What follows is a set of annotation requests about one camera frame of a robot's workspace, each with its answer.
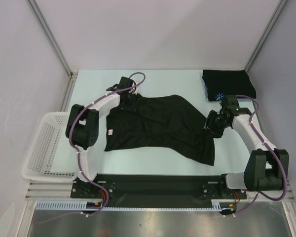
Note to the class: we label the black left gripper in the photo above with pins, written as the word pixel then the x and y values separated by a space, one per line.
pixel 129 92

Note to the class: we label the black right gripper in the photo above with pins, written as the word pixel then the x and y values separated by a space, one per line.
pixel 212 124

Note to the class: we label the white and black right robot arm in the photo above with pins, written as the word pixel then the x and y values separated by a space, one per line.
pixel 267 166

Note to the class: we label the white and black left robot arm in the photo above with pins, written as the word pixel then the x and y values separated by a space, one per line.
pixel 82 128

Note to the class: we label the folded black t shirt with logo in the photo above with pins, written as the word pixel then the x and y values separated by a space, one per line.
pixel 220 83

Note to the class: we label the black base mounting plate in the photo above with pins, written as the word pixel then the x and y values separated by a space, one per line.
pixel 178 187

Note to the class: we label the white plastic basket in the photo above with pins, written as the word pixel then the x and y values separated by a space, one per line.
pixel 50 157

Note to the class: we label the left vertical aluminium post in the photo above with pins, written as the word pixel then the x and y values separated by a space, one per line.
pixel 49 35

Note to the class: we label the vertical aluminium post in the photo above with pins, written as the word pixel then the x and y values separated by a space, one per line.
pixel 49 35
pixel 268 29

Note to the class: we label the right vertical aluminium post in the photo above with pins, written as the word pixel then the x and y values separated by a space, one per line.
pixel 268 29

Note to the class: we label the aluminium frame rail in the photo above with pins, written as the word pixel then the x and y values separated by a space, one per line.
pixel 72 190

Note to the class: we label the white slotted cable duct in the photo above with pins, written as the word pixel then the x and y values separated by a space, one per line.
pixel 206 205

